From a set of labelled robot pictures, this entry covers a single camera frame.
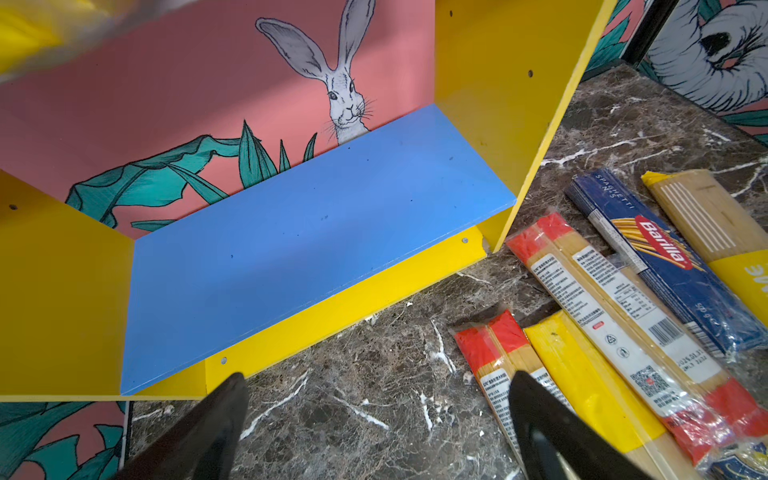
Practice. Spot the yellow shelf pink blue boards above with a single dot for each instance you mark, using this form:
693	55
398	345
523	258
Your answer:
219	189

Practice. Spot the Ankara spaghetti bag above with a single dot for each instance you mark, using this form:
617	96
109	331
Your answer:
39	35

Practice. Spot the blue yellow crest spaghetti bag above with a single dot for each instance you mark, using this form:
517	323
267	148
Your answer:
741	463

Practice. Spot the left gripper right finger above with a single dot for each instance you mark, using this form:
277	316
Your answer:
549	434

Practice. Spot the blue Barilla spaghetti box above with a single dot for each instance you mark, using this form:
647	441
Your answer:
668	266

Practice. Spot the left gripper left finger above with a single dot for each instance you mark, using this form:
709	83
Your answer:
202	444

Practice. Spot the yellow Pastatime spaghetti bag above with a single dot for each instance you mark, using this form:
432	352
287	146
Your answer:
719	229

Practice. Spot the red-ended labelled spaghetti bag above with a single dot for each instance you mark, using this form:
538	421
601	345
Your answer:
704	408

